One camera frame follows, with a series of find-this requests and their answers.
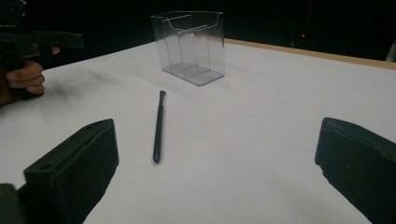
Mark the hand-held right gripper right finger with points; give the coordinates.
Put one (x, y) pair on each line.
(358, 165)

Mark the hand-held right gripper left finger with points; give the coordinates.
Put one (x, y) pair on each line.
(74, 168)

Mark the clear acrylic holder box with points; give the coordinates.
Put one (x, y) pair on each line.
(193, 46)

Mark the black pen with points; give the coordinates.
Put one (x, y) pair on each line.
(159, 127)

